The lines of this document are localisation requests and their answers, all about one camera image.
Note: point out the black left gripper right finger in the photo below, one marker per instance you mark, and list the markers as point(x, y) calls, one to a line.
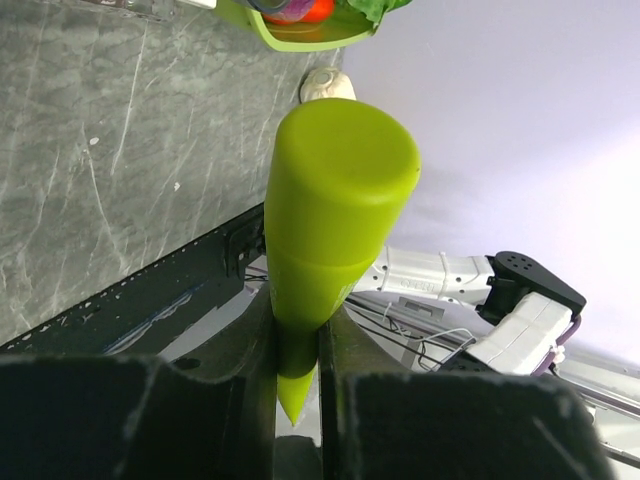
point(364, 431)

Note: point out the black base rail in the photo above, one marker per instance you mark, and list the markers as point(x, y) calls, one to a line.
point(152, 307)

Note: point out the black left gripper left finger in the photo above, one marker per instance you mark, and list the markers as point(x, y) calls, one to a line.
point(235, 423)

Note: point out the aluminium frame rail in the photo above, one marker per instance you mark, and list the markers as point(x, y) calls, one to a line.
point(435, 332)

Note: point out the green plastic vegetable basket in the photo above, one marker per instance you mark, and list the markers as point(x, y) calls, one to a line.
point(343, 28)

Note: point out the small red pepper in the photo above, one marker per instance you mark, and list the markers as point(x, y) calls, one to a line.
point(309, 12)

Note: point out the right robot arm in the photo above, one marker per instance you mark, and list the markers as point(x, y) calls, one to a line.
point(475, 300)

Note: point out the yellow cabbage by arm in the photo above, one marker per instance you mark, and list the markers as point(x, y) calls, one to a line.
point(326, 82)

